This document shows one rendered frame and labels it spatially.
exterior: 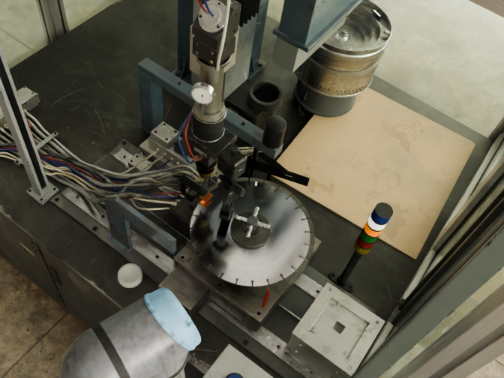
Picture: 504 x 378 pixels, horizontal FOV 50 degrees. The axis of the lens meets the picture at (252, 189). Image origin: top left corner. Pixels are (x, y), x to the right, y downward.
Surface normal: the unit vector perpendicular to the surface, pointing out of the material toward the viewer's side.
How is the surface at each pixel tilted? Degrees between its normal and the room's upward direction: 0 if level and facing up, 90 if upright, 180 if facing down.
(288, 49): 90
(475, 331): 90
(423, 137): 0
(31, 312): 0
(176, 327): 33
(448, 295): 90
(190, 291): 0
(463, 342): 90
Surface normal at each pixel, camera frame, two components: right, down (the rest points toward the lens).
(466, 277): -0.58, 0.63
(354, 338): 0.11, -0.56
